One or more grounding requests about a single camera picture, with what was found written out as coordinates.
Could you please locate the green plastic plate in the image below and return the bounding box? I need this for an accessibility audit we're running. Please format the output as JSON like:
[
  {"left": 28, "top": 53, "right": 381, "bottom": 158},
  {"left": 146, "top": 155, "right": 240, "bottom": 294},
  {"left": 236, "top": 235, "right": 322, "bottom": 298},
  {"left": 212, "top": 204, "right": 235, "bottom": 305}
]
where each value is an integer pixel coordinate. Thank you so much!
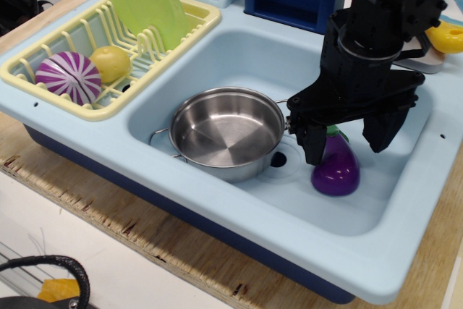
[{"left": 110, "top": 0, "right": 190, "bottom": 50}]

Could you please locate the yellow toy faucet handle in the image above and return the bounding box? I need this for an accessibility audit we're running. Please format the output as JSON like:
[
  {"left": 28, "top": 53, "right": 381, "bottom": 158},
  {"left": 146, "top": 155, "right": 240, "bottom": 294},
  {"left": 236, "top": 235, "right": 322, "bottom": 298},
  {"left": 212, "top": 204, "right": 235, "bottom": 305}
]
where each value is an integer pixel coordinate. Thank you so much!
[{"left": 425, "top": 21, "right": 463, "bottom": 54}]

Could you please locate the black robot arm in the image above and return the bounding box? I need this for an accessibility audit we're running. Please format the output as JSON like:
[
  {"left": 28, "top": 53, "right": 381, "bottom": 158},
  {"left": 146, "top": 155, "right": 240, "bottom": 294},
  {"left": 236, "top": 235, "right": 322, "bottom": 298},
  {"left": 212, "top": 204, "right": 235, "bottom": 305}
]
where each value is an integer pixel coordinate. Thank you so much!
[{"left": 287, "top": 0, "right": 446, "bottom": 165}]

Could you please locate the yellow tape piece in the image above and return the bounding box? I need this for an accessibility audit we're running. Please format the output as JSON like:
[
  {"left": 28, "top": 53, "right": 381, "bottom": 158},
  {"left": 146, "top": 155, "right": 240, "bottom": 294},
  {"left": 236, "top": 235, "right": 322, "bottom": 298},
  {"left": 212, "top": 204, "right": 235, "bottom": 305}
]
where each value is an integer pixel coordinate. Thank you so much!
[{"left": 37, "top": 279, "right": 80, "bottom": 302}]

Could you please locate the yellow toy potato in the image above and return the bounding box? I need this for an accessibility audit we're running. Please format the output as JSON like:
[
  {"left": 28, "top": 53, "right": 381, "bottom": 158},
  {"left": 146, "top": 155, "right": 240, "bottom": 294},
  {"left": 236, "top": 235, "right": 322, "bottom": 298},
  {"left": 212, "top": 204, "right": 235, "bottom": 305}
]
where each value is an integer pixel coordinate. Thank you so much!
[{"left": 90, "top": 46, "right": 132, "bottom": 84}]

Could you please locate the light blue toy sink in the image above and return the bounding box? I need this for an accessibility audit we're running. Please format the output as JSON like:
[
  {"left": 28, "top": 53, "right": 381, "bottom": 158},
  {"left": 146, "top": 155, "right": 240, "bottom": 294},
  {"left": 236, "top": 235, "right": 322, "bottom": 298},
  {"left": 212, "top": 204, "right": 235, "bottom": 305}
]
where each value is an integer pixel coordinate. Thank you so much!
[{"left": 1, "top": 0, "right": 462, "bottom": 304}]

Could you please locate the black braided cable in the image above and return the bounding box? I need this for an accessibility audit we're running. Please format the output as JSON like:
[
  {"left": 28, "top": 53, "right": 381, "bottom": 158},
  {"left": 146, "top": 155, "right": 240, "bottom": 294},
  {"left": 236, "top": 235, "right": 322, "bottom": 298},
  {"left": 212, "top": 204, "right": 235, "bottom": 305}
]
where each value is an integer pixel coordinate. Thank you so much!
[{"left": 0, "top": 254, "right": 90, "bottom": 309}]

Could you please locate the purple toy eggplant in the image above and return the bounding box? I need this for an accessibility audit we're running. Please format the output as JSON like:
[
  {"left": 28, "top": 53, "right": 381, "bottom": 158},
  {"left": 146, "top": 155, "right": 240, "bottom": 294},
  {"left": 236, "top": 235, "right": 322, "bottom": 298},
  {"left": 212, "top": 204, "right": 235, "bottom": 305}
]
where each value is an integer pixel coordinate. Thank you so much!
[{"left": 310, "top": 125, "right": 360, "bottom": 197}]

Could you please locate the pale yellow dish rack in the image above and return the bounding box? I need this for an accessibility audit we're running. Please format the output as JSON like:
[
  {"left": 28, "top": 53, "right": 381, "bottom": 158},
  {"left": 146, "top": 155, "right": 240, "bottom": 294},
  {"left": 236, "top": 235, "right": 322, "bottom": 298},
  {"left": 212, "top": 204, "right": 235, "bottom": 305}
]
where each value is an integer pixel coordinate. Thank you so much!
[{"left": 1, "top": 0, "right": 221, "bottom": 121}]

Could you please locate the wooden board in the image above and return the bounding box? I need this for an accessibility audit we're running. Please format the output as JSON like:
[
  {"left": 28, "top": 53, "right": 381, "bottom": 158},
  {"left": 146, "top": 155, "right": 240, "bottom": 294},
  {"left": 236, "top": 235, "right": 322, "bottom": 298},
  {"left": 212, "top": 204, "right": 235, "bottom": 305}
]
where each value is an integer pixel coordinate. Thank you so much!
[{"left": 0, "top": 0, "right": 463, "bottom": 309}]

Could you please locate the black bag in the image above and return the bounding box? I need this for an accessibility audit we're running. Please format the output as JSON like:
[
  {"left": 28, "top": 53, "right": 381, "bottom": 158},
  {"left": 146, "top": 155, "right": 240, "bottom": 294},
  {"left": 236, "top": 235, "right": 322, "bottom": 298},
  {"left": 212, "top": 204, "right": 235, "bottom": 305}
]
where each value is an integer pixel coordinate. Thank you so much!
[{"left": 1, "top": 0, "right": 52, "bottom": 36}]

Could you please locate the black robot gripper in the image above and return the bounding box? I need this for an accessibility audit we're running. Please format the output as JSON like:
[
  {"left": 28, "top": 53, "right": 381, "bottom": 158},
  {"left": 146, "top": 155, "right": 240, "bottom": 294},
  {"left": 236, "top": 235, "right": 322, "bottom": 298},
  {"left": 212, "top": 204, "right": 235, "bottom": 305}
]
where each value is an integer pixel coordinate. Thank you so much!
[{"left": 287, "top": 9, "right": 425, "bottom": 165}]

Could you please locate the grey toy faucet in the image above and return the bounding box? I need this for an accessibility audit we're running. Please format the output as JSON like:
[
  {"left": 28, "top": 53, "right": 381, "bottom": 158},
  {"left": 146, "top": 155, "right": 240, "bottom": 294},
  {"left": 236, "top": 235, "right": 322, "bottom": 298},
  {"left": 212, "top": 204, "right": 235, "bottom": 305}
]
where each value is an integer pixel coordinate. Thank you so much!
[{"left": 394, "top": 46, "right": 446, "bottom": 74}]

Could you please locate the purple white striped onion toy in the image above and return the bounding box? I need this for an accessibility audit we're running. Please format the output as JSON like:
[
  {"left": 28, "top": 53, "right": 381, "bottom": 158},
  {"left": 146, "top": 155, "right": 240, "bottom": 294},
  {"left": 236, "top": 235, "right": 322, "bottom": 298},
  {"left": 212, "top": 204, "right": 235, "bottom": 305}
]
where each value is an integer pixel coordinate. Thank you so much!
[{"left": 35, "top": 51, "right": 101, "bottom": 106}]

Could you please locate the stainless steel pot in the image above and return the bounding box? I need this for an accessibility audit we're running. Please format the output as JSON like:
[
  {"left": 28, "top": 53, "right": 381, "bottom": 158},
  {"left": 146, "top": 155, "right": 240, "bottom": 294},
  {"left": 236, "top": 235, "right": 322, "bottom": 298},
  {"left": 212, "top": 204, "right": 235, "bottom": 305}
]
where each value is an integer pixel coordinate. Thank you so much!
[{"left": 164, "top": 87, "right": 286, "bottom": 183}]

